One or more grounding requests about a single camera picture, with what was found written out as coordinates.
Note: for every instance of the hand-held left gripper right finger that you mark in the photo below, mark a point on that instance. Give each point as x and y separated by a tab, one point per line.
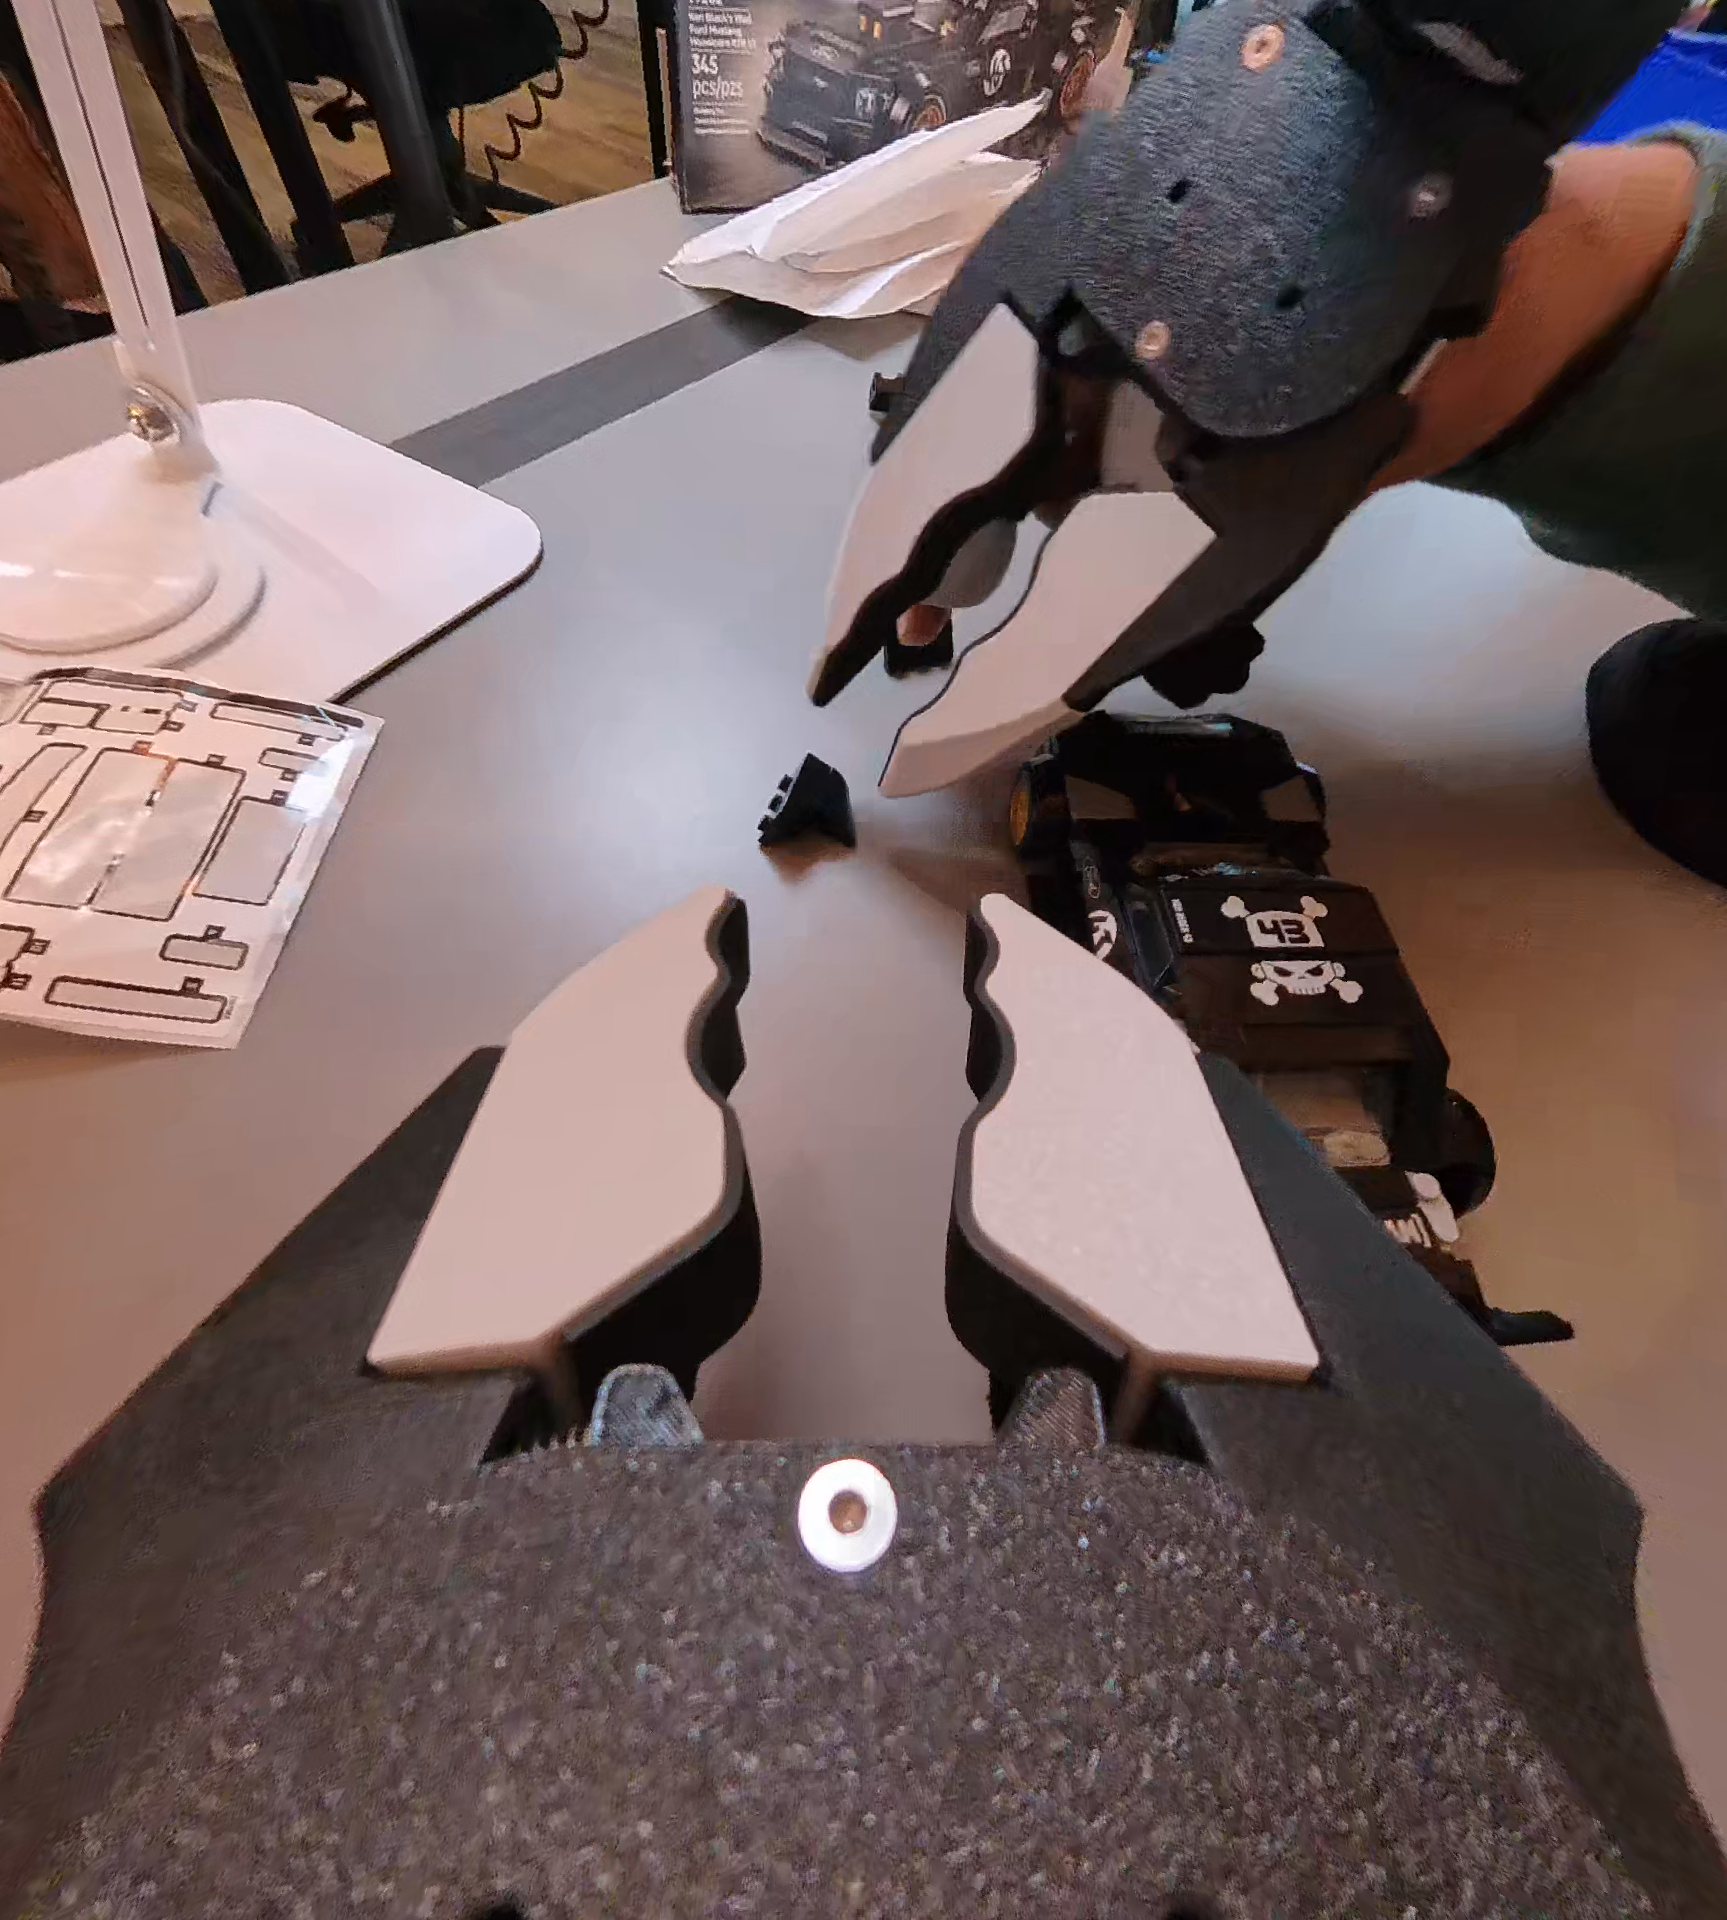
1134	1186

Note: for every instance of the white sticker sheet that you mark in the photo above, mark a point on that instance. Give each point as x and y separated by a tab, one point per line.
115	856

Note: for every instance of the white booklet stand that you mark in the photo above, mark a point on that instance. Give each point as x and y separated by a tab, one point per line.
294	541

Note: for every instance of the person's right hand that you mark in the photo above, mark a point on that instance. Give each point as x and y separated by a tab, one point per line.
1584	271

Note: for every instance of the black dimpled wrist rest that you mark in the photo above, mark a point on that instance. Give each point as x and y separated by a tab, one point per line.
1720	767

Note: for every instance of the black lego car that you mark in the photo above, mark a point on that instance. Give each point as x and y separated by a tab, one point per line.
1314	961

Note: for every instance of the black office chair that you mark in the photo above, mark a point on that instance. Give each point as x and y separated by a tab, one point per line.
414	91

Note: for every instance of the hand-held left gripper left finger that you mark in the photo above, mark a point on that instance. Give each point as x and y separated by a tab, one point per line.
564	1186

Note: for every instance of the black lego set box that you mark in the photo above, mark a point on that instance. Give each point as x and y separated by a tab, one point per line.
894	61

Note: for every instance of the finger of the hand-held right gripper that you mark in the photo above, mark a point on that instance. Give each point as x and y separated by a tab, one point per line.
940	481
1090	616

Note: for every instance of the blue storage bin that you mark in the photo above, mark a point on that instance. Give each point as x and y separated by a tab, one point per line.
1704	76

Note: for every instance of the small black lego brick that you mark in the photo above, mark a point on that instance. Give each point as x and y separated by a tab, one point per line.
810	811

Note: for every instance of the clear plastic parts bag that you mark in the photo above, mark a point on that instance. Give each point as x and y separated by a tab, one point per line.
864	227

